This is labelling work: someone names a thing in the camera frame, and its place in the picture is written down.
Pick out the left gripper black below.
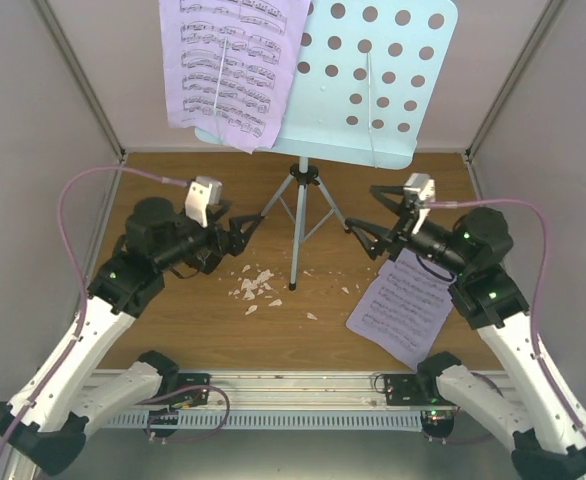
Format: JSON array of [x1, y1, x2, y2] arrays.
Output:
[[156, 199, 261, 271]]

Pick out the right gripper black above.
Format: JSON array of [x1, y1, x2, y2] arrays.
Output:
[[344, 185, 470, 277]]

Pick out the sheet music page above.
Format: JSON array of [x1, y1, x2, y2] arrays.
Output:
[[346, 250, 454, 370]]

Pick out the light blue music stand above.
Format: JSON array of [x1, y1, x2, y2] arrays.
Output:
[[193, 0, 460, 292]]

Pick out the sheet music pages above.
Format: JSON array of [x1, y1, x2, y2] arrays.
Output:
[[159, 0, 310, 153]]

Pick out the black metronome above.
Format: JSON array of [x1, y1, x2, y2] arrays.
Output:
[[185, 248, 222, 275]]

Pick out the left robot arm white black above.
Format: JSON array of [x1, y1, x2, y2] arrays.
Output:
[[0, 197, 262, 476]]

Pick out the white paint patch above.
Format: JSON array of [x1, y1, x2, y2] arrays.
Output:
[[227, 264, 283, 316]]

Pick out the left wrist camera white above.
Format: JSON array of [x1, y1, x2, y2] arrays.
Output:
[[184, 176, 222, 228]]

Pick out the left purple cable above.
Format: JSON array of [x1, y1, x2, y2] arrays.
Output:
[[0, 166, 194, 480]]

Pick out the purple cable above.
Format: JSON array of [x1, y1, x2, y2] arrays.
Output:
[[0, 166, 194, 480], [425, 198, 586, 480]]

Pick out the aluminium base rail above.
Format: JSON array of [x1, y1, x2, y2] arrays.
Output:
[[87, 368, 514, 409]]

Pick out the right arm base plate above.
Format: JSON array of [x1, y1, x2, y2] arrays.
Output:
[[372, 373, 454, 409]]

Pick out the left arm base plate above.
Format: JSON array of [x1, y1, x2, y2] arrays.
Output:
[[170, 373, 211, 408]]

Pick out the grey slotted cable duct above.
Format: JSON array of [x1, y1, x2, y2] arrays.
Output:
[[102, 409, 424, 431]]

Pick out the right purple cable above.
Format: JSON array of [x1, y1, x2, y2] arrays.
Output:
[[425, 198, 586, 480]]

